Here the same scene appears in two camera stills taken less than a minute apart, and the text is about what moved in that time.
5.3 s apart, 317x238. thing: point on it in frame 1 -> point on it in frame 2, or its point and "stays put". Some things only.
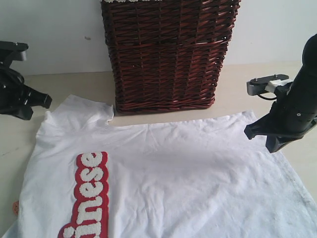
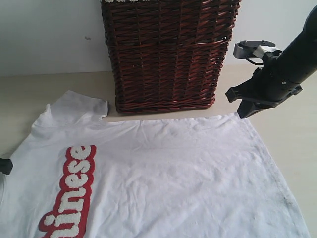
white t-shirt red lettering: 85,176 stays put
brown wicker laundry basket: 168,56 stays put
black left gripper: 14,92 -> 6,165
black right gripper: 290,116 -> 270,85
